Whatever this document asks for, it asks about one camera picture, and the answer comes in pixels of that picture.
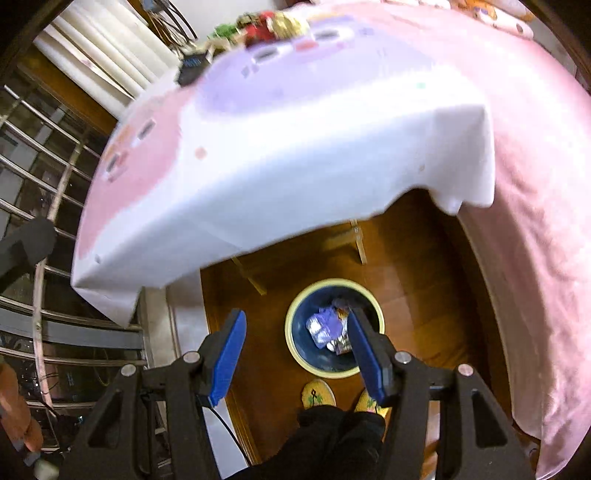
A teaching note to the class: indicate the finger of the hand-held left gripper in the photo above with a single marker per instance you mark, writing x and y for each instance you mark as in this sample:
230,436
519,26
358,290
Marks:
27,247

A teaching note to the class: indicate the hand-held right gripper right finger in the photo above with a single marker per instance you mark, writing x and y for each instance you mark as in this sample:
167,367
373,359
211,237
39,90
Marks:
369,360

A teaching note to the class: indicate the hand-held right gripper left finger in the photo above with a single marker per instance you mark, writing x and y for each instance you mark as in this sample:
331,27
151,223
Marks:
226,360

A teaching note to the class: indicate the purple plastic bag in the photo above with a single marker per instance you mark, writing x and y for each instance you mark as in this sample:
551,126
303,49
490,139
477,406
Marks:
323,325

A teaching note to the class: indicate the blue trash can cream rim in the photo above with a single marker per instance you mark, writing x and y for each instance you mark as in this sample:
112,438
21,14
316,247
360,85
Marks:
304,355

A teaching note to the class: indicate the person's left forearm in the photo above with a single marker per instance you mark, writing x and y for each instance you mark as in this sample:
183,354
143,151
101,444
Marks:
18,406

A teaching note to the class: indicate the yellow patterned slipper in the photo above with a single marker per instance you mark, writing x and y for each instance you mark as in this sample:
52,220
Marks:
317,392
369,404

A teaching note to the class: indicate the metal window grille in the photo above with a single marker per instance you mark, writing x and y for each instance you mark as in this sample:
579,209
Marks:
39,323

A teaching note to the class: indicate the person's black pants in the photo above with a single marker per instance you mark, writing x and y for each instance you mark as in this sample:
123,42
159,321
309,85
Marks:
323,443

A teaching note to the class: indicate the cream curtain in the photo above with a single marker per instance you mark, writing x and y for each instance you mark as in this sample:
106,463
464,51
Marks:
106,41

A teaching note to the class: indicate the pink bed blanket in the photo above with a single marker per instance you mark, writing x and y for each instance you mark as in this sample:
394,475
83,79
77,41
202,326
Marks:
545,207

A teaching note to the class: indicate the black box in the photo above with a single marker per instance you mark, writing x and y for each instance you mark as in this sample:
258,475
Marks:
191,69

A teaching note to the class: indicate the beige box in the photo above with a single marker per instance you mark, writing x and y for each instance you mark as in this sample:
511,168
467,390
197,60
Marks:
216,46

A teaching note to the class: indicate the red box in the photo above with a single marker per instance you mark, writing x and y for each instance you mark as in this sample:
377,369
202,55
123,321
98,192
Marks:
258,30

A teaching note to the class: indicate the gold crumpled wrapper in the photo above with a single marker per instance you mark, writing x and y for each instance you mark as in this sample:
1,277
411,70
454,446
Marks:
288,22

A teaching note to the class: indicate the bear print rolled quilt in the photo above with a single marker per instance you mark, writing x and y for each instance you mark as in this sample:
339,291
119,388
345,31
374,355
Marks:
498,14

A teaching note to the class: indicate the wooden table frame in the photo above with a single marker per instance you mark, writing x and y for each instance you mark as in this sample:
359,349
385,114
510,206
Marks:
360,244

